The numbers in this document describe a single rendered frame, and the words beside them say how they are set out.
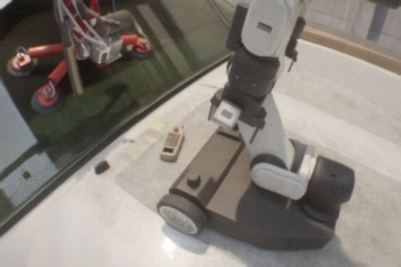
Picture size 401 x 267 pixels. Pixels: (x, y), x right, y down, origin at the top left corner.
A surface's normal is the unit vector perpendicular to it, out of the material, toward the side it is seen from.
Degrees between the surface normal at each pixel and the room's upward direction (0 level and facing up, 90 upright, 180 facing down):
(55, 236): 16
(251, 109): 90
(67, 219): 10
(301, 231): 0
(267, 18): 90
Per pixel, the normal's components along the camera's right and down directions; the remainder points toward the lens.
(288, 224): 0.02, -0.75
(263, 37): -0.48, 0.57
